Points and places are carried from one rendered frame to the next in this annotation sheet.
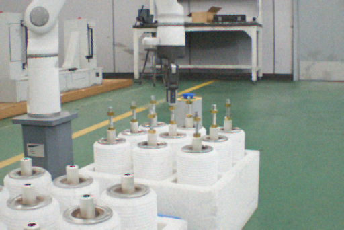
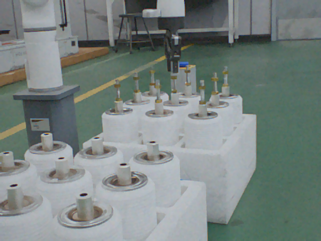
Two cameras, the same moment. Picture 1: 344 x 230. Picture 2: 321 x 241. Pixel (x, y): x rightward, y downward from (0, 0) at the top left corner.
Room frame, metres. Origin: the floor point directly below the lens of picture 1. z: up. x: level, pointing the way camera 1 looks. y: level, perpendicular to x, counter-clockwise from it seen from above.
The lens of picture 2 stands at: (-0.06, 0.09, 0.52)
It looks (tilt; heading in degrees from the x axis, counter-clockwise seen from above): 15 degrees down; 358
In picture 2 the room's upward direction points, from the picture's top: 3 degrees counter-clockwise
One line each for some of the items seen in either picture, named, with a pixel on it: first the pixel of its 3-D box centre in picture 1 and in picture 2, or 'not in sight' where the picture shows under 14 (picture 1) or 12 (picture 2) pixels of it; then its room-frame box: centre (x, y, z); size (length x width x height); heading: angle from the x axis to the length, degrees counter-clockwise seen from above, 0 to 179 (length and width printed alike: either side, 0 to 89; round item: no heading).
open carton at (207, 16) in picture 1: (204, 15); not in sight; (5.78, -0.44, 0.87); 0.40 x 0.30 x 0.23; 58
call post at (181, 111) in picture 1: (188, 144); (184, 111); (1.43, -0.05, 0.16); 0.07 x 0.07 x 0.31; 65
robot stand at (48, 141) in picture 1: (49, 164); (53, 137); (1.22, 0.37, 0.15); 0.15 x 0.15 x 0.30; 72
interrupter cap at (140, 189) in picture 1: (127, 190); (153, 157); (0.69, 0.08, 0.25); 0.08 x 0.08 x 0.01
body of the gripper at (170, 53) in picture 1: (170, 60); (171, 31); (1.14, 0.00, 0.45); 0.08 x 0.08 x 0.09
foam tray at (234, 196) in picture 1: (173, 192); (177, 157); (1.14, 0.00, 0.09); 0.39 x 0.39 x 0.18; 65
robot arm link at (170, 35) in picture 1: (163, 33); (163, 5); (1.14, 0.02, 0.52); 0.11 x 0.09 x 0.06; 96
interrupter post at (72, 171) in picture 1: (72, 175); (97, 145); (0.74, 0.19, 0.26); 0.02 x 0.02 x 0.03
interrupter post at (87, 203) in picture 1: (87, 206); (123, 174); (0.59, 0.13, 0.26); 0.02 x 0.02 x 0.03
